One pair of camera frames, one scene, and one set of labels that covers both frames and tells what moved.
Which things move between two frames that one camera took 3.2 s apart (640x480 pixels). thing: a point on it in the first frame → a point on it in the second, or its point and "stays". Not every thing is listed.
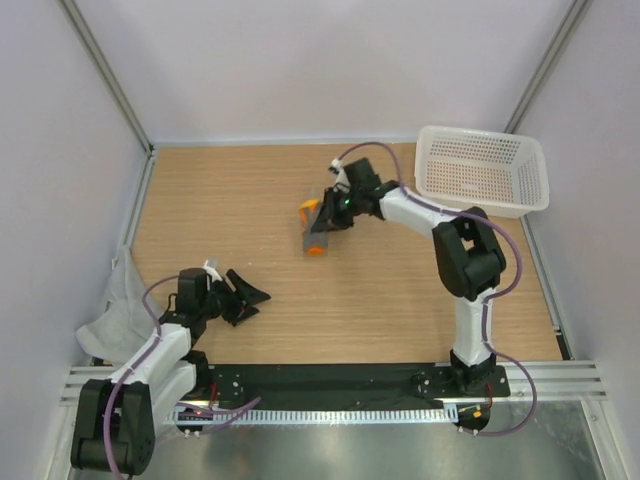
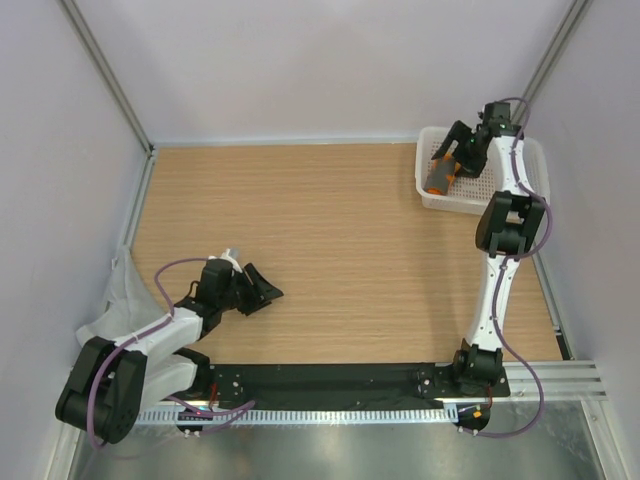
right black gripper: [329, 213] → [460, 132]
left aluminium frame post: [89, 39] stays
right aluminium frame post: [569, 29] stays
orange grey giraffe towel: [315, 244] → [441, 175]
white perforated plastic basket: [503, 175] stays
